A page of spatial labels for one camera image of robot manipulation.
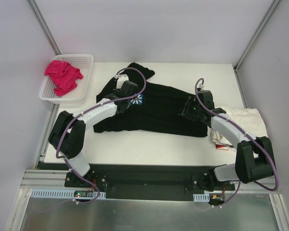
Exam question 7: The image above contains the black t shirt daisy logo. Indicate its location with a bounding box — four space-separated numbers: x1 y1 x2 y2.
93 63 208 138

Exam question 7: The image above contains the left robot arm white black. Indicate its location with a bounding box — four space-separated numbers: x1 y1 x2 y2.
48 80 139 187

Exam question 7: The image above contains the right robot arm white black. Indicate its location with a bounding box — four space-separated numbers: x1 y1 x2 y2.
180 89 279 192

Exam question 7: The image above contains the red white folded shirt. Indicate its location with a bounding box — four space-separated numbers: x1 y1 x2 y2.
215 143 234 151

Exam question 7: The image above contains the white plastic basket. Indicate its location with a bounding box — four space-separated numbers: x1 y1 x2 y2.
39 54 93 104

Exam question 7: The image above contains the folded white t shirt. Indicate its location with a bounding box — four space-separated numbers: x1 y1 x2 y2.
210 105 267 151

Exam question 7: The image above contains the pink t shirt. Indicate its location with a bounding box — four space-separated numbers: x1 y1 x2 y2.
44 60 83 96

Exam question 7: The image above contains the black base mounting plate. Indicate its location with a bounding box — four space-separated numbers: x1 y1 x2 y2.
64 163 236 200

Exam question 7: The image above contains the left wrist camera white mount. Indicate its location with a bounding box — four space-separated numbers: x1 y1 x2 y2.
114 74 129 89

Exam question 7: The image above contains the right aluminium frame post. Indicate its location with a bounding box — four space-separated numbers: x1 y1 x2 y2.
233 0 282 72

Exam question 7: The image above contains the aluminium frame post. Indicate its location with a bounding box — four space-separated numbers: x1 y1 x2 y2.
233 0 282 72
26 0 62 55

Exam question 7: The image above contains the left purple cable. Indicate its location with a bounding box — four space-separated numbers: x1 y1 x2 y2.
28 67 147 214

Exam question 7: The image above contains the purple cable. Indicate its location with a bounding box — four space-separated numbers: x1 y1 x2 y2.
28 67 147 214
194 77 281 212

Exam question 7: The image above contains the right white cable duct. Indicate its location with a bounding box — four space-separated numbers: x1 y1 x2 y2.
193 193 210 203

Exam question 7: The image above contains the white cable duct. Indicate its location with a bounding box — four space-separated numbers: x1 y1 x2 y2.
193 193 210 203
31 189 106 200

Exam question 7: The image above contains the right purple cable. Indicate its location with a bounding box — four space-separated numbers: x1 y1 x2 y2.
194 77 281 212

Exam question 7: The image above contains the left aluminium frame post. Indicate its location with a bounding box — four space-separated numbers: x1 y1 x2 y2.
26 0 62 55

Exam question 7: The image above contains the aluminium rail extrusion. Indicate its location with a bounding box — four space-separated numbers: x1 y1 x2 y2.
20 169 281 194

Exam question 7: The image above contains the left white cable duct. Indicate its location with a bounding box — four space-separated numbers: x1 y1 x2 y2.
31 189 106 200

